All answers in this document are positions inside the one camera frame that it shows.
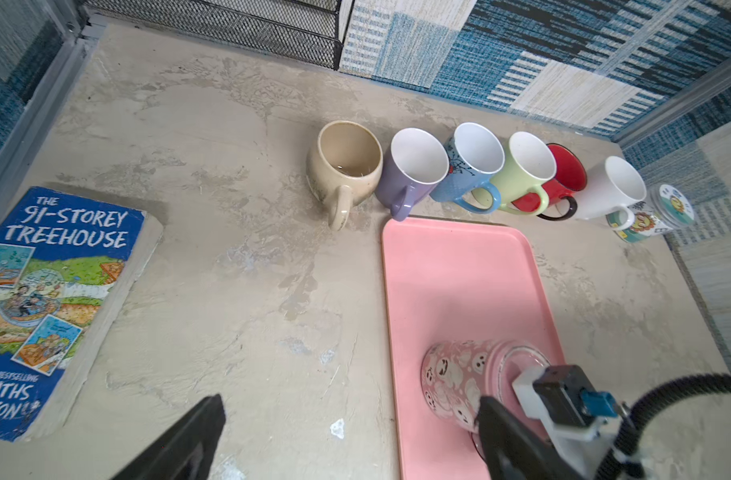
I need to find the pink ghost pattern mug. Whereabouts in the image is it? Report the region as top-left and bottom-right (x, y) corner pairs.
(421, 340), (551, 440)

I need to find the white ceramic mug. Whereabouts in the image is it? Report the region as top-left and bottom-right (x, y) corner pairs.
(573, 156), (647, 231)

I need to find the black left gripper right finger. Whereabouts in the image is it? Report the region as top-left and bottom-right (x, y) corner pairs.
(477, 396), (581, 479)

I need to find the pink plastic tray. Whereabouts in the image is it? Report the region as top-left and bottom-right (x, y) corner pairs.
(381, 217), (565, 479)

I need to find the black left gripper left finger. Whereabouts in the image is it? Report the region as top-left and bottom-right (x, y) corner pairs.
(113, 394), (226, 480)

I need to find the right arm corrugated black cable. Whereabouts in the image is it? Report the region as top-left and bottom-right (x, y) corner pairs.
(592, 373), (731, 480)

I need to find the purple ceramic mug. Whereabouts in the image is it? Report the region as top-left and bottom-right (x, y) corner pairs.
(375, 127), (449, 221)

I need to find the blue treehouse paperback book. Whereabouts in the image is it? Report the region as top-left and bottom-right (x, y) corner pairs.
(0, 186), (163, 442)

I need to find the light green ceramic mug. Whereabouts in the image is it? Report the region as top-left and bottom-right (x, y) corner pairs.
(467, 126), (557, 216)

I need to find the green lidded yogurt cup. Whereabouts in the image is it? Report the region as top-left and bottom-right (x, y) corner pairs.
(605, 183), (697, 243)

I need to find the black wire mesh shelf rack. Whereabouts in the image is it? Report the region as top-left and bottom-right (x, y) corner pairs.
(80, 0), (342, 70)

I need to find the red ceramic mug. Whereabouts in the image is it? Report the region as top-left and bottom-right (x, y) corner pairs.
(539, 143), (587, 221)

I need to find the blue dotted ceramic mug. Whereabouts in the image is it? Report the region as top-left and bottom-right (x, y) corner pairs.
(429, 122), (505, 214)

